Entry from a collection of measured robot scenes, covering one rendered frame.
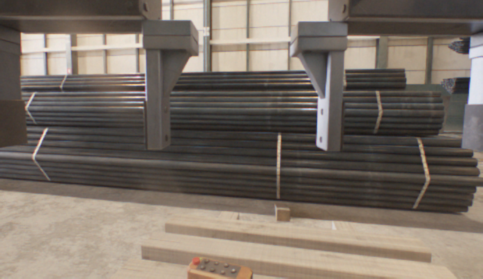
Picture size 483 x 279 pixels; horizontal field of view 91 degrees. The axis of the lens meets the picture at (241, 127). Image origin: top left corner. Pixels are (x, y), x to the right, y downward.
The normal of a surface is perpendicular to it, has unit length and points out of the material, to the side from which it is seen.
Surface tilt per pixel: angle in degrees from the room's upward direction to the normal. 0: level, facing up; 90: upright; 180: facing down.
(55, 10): 90
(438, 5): 90
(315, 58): 90
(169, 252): 90
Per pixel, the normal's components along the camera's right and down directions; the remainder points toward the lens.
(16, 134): 1.00, 0.01
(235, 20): -0.18, 0.08
